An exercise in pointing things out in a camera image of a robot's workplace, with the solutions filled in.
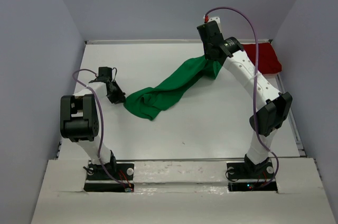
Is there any green t-shirt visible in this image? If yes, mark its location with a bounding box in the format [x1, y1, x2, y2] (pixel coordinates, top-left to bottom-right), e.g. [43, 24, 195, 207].
[124, 56, 222, 121]

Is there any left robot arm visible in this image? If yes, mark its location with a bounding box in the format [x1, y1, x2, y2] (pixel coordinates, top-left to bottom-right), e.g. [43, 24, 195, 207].
[60, 67, 126, 184]

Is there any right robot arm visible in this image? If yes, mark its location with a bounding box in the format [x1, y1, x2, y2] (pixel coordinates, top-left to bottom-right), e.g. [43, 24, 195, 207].
[197, 20, 293, 181]

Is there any folded red t-shirt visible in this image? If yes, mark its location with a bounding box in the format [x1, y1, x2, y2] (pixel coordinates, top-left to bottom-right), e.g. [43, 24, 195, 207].
[243, 42, 282, 74]

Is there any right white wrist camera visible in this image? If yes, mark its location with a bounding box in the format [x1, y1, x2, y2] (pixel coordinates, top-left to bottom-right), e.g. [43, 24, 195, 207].
[204, 15, 221, 24]

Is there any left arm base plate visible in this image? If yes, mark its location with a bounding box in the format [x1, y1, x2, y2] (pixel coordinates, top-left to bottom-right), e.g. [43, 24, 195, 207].
[82, 162, 135, 193]

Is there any aluminium rail right edge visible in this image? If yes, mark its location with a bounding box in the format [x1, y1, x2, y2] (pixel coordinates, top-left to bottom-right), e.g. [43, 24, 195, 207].
[276, 73, 307, 157]

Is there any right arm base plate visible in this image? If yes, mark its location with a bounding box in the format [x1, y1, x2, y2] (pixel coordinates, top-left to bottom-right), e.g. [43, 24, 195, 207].
[225, 161, 278, 192]

